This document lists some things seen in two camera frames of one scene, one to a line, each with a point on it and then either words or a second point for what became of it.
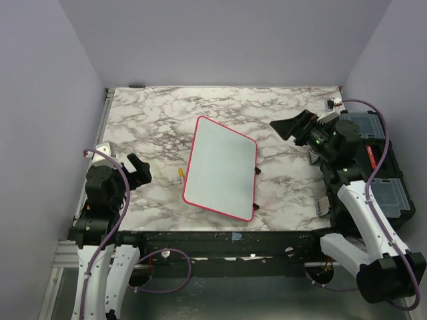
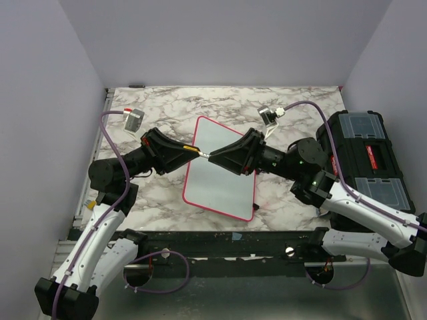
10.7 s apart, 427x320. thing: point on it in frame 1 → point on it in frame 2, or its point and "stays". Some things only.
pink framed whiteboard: (220, 173) stays
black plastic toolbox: (391, 182) stays
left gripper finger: (142, 169) → (162, 144)
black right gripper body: (313, 132) → (257, 160)
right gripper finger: (290, 127) → (237, 165)
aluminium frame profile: (67, 256) stays
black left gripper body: (133, 179) → (154, 156)
